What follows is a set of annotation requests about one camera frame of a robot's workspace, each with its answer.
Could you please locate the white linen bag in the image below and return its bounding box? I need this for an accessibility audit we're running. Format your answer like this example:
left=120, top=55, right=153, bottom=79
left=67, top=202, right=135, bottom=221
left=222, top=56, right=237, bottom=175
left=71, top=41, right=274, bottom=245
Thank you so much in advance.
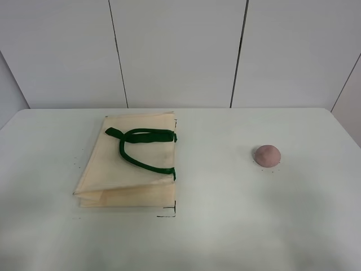
left=73, top=112, right=177, bottom=208

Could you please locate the pink peach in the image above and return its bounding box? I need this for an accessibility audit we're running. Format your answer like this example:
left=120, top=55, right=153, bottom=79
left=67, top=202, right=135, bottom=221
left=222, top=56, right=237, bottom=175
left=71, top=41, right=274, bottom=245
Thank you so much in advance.
left=252, top=145, right=281, bottom=168

